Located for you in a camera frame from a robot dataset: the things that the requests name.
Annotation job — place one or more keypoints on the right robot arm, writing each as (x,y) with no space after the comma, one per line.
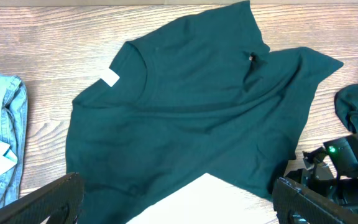
(332,171)

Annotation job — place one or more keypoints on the black t-shirt with label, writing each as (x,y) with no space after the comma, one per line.
(203,94)

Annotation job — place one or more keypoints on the grey folded garment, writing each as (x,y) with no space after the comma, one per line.
(13,124)

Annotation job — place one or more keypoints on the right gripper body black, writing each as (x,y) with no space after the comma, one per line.
(326,189)

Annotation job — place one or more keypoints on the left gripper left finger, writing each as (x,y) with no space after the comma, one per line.
(57,202)

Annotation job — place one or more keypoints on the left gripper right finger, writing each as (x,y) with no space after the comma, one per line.
(295,203)

